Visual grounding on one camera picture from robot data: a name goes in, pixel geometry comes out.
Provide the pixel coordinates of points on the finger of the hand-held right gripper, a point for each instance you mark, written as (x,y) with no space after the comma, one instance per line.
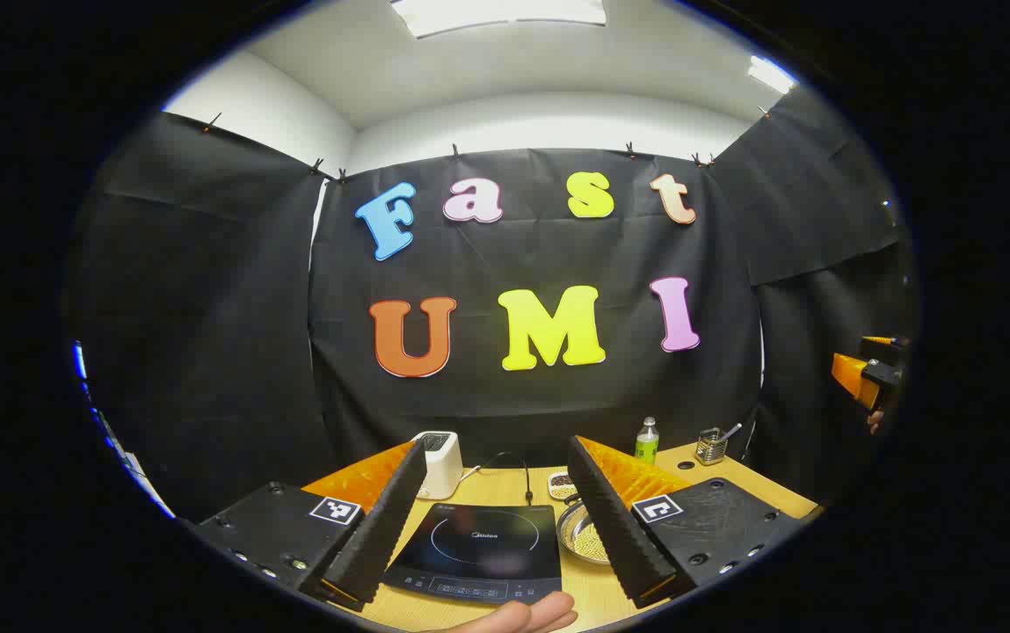
(852,378)
(882,341)

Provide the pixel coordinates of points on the green label drink bottle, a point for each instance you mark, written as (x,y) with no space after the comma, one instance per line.
(646,447)

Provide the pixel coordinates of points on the stainless steel pot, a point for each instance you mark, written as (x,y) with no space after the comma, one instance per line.
(566,520)

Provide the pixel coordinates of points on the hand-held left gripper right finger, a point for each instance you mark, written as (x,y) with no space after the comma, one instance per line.
(610,527)

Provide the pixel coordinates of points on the white divided plate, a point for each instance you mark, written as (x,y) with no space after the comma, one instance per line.
(555,492)

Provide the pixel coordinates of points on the black induction cooktop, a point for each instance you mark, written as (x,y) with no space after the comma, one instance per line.
(478,563)

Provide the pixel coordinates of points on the metal mesh utensil holder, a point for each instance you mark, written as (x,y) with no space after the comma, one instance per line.
(711,450)

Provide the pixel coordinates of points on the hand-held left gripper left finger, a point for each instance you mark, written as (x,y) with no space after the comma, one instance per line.
(381,527)

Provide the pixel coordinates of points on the white toaster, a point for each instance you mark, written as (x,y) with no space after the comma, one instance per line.
(439,466)

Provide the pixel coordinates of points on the metal spoon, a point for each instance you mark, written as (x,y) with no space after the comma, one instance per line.
(730,431)

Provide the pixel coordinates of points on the ceiling light panel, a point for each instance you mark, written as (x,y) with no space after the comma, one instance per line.
(771,74)

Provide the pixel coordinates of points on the pile of yellow soybeans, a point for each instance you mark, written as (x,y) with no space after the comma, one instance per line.
(590,541)

